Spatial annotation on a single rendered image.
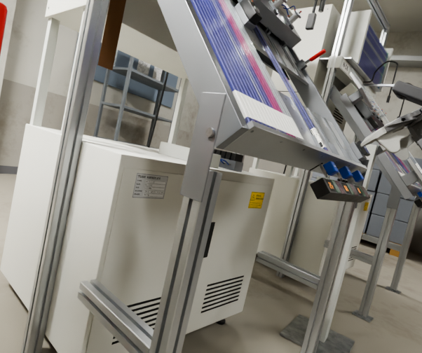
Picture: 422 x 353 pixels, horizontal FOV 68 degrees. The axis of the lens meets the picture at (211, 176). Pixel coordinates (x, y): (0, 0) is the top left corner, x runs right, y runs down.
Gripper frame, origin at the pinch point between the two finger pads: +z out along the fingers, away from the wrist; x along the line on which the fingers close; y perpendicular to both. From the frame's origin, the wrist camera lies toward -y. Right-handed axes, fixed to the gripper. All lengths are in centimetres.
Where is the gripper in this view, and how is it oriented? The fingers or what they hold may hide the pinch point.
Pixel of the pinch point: (368, 147)
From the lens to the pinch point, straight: 81.8
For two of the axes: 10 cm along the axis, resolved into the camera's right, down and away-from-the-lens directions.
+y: 3.2, 8.7, -3.8
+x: 6.5, 0.9, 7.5
